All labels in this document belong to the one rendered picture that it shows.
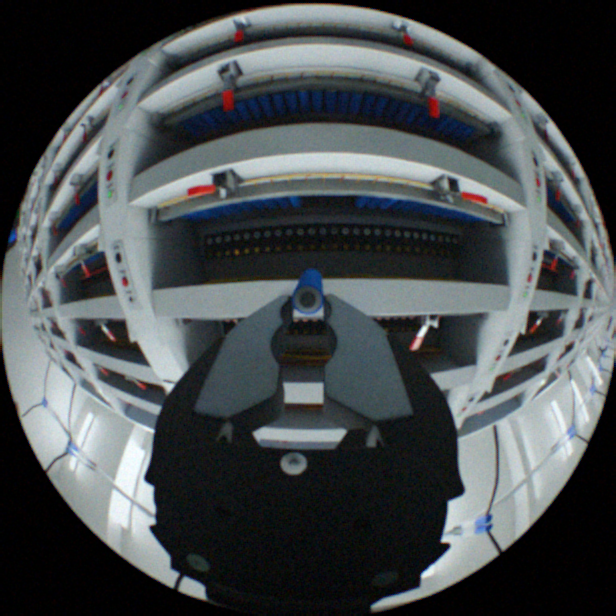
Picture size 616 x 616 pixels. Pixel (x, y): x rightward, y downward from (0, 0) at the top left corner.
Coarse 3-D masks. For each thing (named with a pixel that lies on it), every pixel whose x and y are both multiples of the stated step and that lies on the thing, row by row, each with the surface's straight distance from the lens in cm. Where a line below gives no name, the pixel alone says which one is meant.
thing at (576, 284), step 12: (588, 204) 111; (588, 240) 108; (588, 252) 107; (588, 264) 112; (564, 276) 110; (576, 276) 108; (552, 288) 113; (564, 288) 110; (576, 288) 108; (552, 312) 113; (576, 312) 111; (540, 324) 117; (552, 324) 113; (564, 324) 110; (552, 336) 114; (564, 336) 111; (552, 360) 115; (516, 396) 131; (528, 396) 125
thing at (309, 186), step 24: (240, 192) 29; (264, 192) 28; (288, 192) 27; (312, 192) 27; (336, 192) 28; (360, 192) 28; (384, 192) 28; (408, 192) 29; (432, 192) 31; (168, 216) 35; (480, 216) 38
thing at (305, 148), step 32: (288, 128) 25; (320, 128) 25; (352, 128) 25; (192, 160) 28; (224, 160) 25; (256, 160) 24; (288, 160) 24; (320, 160) 24; (352, 160) 24; (384, 160) 24; (416, 160) 25; (448, 160) 28; (480, 160) 34; (160, 192) 31; (480, 192) 34; (512, 192) 38; (128, 224) 34; (160, 224) 38; (224, 224) 44; (256, 224) 41; (288, 224) 40; (384, 224) 41; (416, 224) 44; (480, 224) 49; (512, 224) 43
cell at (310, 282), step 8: (304, 272) 17; (312, 272) 16; (304, 280) 13; (312, 280) 13; (320, 280) 15; (296, 288) 12; (304, 288) 12; (312, 288) 12; (320, 288) 12; (296, 296) 12; (304, 296) 12; (312, 296) 12; (320, 296) 12; (296, 304) 12; (304, 304) 12; (312, 304) 12; (320, 304) 12; (304, 312) 12; (312, 312) 12
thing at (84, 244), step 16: (96, 208) 46; (80, 224) 54; (96, 224) 44; (64, 240) 68; (80, 240) 54; (96, 240) 54; (64, 256) 70; (80, 256) 58; (96, 256) 71; (48, 272) 97; (64, 272) 91; (80, 272) 100; (96, 272) 83
